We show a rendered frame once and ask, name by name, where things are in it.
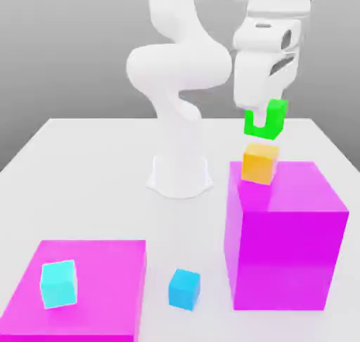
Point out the large tall magenta box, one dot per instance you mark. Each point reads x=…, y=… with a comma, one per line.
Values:
x=289, y=252

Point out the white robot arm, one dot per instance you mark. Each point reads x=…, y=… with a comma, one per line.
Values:
x=177, y=66

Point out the large flat magenta box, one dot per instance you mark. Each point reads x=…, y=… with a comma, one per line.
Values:
x=107, y=285

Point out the small blue cube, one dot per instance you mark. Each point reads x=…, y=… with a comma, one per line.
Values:
x=183, y=290

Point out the small orange cube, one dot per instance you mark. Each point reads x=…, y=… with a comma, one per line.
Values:
x=258, y=164

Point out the small cyan cube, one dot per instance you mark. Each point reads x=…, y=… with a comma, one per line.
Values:
x=58, y=285

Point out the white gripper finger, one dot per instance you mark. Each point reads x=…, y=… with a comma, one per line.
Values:
x=259, y=118

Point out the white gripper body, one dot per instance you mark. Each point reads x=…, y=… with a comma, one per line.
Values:
x=253, y=80

